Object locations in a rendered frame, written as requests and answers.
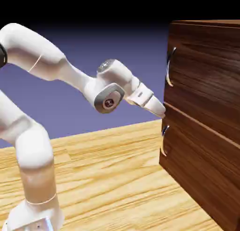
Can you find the large dark wood door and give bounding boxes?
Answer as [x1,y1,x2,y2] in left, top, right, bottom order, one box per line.
[164,22,240,145]

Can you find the dark wood cabinet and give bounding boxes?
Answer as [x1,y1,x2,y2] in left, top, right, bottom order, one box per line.
[158,19,240,231]

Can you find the small dark wood door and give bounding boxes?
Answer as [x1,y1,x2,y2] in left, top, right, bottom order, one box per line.
[158,103,240,231]

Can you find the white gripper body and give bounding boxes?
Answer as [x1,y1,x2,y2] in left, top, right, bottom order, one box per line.
[143,95,166,119]

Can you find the short curved metal handle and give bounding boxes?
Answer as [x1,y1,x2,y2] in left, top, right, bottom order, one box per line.
[160,125,170,157]

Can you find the long curved metal handle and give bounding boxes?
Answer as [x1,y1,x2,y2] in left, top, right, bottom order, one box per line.
[165,46,177,88]

